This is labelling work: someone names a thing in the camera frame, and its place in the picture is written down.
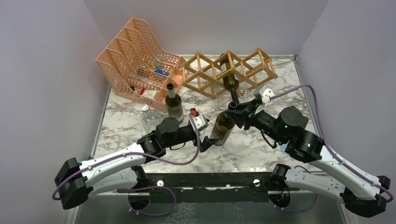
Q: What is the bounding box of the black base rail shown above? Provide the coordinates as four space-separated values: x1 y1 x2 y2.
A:
117 172 282 203

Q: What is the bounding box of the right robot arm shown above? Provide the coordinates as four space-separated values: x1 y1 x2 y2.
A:
225 102 390 217

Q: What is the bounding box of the blue item in organizer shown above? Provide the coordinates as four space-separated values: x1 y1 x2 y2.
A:
154 69 169 76

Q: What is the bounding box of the green wine bottle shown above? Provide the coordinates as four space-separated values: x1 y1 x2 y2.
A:
219 57 239 104
165 83 184 124
210 112 235 146

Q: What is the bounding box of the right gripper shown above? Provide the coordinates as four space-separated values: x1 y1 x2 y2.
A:
226 98 288 145

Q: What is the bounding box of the wooden wine rack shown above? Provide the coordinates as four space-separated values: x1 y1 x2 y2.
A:
181 48 278 98

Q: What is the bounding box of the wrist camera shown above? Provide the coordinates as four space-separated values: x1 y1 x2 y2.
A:
254 84 275 105
190 108 209 132

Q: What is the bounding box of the green wine bottle front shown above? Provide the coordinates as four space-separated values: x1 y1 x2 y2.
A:
210 112 235 146

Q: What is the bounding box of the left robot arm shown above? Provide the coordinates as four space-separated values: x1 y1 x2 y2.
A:
52 115 211 210

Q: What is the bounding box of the clear bottle silver cap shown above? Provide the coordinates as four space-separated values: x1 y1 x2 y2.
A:
141 104 163 133

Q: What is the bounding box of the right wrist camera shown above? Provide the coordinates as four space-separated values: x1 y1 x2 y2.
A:
254 84 275 105

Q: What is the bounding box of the clear bottle blue label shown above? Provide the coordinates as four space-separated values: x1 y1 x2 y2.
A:
280 142 293 155

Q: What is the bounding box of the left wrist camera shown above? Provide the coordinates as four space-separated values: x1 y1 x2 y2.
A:
190 108 209 132

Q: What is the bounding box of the pink plastic file organizer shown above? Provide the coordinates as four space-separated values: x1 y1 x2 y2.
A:
96 18 186 112

